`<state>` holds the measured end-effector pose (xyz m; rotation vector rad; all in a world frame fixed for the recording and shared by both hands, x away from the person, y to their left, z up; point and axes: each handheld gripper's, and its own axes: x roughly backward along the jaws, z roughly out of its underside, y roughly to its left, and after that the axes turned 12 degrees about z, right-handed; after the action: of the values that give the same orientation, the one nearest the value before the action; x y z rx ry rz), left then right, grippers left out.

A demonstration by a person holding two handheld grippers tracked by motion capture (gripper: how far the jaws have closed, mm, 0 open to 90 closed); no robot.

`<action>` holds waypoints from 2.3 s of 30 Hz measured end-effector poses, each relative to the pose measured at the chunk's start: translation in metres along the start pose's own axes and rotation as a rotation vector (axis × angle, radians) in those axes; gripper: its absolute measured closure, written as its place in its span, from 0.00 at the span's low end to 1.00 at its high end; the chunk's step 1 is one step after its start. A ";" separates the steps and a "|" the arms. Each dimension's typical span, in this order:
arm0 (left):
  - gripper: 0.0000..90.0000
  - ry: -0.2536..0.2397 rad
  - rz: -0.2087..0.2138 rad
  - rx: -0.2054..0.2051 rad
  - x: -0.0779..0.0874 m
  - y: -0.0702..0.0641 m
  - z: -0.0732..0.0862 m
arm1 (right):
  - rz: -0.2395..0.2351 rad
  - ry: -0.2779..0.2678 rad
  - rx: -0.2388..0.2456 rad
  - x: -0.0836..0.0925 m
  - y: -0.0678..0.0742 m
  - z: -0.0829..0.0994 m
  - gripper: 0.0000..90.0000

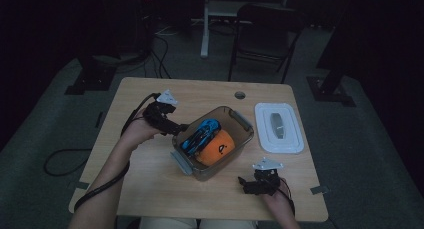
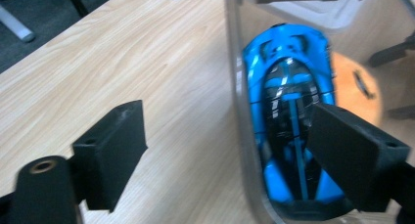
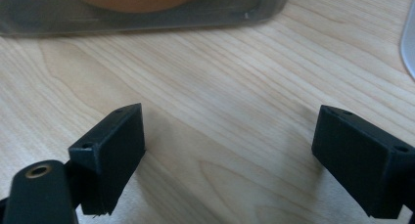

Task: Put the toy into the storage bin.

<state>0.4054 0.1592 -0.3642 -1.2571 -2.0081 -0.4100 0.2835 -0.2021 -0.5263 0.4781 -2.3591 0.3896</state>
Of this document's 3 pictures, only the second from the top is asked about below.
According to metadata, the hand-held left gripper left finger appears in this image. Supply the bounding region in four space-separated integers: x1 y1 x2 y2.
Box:
71 100 148 213

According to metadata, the translucent grey plastic storage box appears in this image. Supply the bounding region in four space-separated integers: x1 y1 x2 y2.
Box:
224 0 415 224

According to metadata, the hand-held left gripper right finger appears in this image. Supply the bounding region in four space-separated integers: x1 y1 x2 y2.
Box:
306 103 411 213

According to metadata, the grey metal tube leg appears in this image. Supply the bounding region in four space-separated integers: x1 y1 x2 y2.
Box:
0 3 36 44

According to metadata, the black furniture leg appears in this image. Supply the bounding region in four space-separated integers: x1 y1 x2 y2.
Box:
64 0 101 19

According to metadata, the blue and black toy car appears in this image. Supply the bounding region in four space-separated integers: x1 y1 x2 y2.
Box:
242 22 356 220

